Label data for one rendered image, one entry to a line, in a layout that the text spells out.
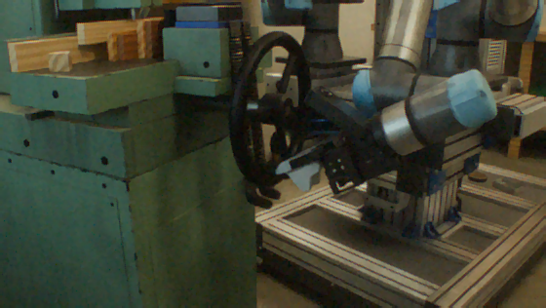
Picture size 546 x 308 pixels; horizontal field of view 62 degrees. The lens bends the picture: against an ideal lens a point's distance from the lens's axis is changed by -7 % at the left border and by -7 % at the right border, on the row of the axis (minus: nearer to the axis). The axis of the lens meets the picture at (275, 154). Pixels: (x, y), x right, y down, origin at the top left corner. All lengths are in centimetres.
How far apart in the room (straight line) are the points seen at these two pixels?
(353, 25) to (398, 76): 360
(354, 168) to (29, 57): 59
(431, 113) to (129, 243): 58
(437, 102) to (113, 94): 50
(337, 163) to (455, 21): 69
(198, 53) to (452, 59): 70
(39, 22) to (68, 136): 31
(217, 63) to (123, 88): 18
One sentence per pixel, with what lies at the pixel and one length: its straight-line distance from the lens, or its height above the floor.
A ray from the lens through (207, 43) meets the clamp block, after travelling 90.
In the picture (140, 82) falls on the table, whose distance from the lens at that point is 87.
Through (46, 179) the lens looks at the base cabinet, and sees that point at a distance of 106.
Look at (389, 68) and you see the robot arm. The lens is 82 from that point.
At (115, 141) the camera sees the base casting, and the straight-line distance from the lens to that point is 86.
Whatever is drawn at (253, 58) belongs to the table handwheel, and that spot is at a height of 91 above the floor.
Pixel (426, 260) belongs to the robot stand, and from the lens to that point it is 165.
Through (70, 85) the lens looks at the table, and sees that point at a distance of 81.
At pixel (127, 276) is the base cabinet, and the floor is 51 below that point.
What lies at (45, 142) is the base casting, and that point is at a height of 75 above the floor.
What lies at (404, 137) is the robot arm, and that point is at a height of 83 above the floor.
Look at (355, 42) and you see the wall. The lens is 440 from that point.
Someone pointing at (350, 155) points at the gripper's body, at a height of 79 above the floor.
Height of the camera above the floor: 101
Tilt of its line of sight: 18 degrees down
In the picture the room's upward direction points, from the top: straight up
